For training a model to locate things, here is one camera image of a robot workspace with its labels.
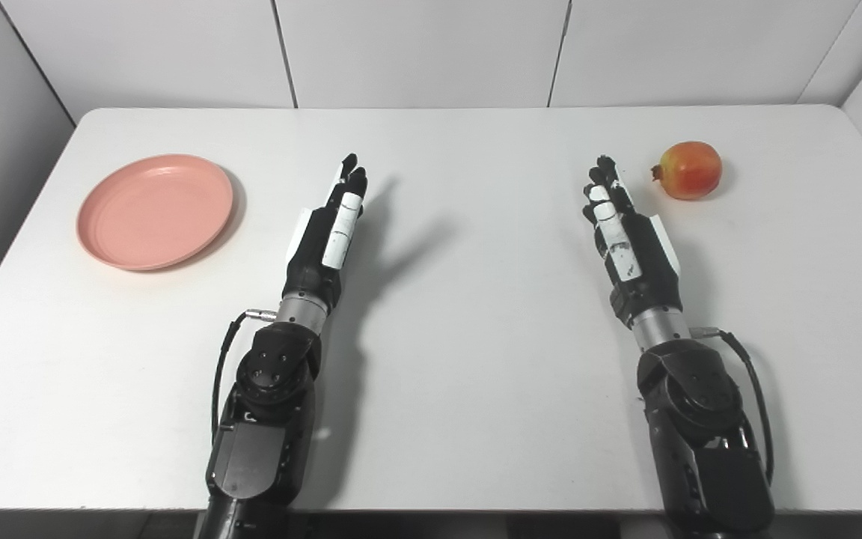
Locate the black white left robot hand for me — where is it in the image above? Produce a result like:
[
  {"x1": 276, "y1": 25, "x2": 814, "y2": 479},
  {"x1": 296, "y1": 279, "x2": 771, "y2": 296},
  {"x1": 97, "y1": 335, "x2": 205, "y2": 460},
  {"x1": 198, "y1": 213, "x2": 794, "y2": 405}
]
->
[{"x1": 282, "y1": 153, "x2": 369, "y2": 311}]

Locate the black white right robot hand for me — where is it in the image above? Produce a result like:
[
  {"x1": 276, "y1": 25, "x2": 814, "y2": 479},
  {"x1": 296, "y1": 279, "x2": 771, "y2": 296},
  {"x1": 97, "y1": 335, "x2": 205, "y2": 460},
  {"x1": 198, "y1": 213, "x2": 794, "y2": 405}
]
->
[{"x1": 582, "y1": 155, "x2": 683, "y2": 329}]

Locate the red yellow pomegranate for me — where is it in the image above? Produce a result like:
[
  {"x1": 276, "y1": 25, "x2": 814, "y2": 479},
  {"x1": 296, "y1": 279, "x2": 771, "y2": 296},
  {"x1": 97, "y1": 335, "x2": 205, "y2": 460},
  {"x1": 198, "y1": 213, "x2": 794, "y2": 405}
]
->
[{"x1": 651, "y1": 141, "x2": 723, "y2": 201}]

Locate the pink round plate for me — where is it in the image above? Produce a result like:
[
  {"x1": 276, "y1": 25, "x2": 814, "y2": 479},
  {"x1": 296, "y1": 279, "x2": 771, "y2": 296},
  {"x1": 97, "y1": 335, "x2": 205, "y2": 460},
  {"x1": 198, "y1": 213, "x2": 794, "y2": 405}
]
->
[{"x1": 76, "y1": 153, "x2": 235, "y2": 272}]

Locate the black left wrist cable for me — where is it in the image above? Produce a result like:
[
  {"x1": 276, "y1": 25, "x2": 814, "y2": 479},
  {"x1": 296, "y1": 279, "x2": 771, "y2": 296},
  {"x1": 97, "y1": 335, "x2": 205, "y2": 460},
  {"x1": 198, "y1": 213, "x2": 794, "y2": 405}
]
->
[{"x1": 211, "y1": 308, "x2": 278, "y2": 442}]

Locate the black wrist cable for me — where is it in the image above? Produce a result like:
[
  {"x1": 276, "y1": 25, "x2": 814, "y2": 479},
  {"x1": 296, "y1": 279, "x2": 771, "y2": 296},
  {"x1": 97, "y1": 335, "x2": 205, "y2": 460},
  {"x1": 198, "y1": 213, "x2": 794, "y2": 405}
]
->
[
  {"x1": 211, "y1": 308, "x2": 278, "y2": 442},
  {"x1": 691, "y1": 326, "x2": 775, "y2": 486}
]

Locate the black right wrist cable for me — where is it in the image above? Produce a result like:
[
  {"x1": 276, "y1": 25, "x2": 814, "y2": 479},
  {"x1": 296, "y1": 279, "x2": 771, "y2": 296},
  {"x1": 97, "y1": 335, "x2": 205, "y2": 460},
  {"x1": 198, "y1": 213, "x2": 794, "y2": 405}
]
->
[{"x1": 691, "y1": 326, "x2": 775, "y2": 486}]

